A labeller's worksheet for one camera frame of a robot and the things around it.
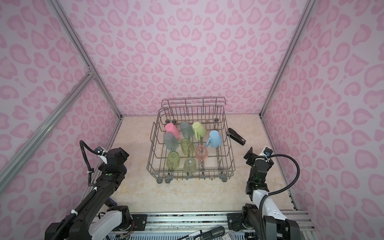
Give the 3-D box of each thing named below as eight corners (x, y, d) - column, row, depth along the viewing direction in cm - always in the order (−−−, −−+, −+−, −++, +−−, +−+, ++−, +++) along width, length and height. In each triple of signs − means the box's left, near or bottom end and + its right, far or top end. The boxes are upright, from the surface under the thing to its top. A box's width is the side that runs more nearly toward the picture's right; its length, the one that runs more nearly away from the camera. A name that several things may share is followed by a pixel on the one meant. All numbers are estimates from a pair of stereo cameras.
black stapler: (225, 134, 111) (226, 130, 107) (228, 131, 113) (229, 127, 109) (242, 146, 104) (244, 142, 100) (245, 143, 106) (247, 139, 102)
